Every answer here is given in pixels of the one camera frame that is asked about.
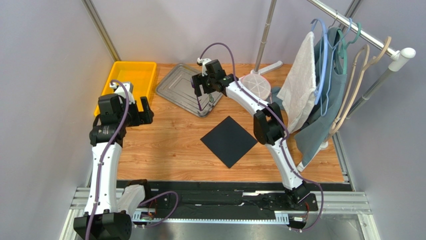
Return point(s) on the black paper napkin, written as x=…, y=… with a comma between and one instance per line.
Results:
x=229, y=141

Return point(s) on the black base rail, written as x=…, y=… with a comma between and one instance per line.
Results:
x=212, y=200

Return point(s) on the beige clothes hanger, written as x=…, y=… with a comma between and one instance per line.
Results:
x=359, y=66
x=375, y=59

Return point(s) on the metal clothes rack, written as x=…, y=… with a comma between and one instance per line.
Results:
x=399, y=59

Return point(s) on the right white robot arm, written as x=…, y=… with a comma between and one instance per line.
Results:
x=268, y=127

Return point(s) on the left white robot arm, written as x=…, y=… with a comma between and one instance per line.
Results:
x=105, y=216

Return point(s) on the pink white round container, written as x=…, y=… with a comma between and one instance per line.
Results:
x=258, y=85

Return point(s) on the blue clothes hanger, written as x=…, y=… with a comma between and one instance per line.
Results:
x=327, y=64

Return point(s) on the silver metal tray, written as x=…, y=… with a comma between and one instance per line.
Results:
x=176, y=87

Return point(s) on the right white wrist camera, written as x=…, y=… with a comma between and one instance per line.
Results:
x=202, y=62

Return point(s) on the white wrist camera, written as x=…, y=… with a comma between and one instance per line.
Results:
x=126, y=91
x=202, y=62

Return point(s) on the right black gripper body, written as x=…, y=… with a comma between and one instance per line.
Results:
x=202, y=80

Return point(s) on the white towel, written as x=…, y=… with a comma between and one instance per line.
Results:
x=296, y=96

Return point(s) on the purple iridescent fork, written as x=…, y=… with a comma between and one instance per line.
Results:
x=199, y=103

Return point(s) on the teal grey garment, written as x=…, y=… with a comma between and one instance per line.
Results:
x=316, y=127

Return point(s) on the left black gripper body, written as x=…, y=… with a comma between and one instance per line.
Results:
x=132, y=118

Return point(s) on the green clothes hanger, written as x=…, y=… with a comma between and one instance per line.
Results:
x=343, y=45

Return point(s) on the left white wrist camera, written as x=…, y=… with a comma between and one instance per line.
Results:
x=126, y=91

